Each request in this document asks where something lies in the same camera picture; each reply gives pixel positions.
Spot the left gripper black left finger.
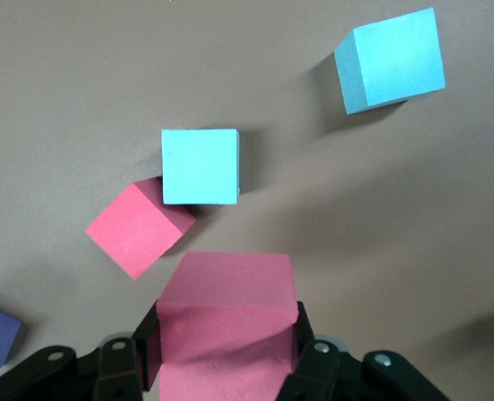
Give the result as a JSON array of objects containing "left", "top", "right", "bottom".
[{"left": 90, "top": 302, "right": 164, "bottom": 401}]

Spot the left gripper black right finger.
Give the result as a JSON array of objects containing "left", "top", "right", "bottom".
[{"left": 276, "top": 300, "right": 350, "bottom": 401}]

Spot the pinkish red foam cube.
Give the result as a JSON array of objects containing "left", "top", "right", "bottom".
[
  {"left": 155, "top": 251, "right": 300, "bottom": 401},
  {"left": 84, "top": 177, "right": 197, "bottom": 281}
]

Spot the cyan foam cube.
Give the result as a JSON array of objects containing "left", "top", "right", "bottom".
[
  {"left": 160, "top": 128, "right": 242, "bottom": 206},
  {"left": 334, "top": 7, "right": 446, "bottom": 116}
]

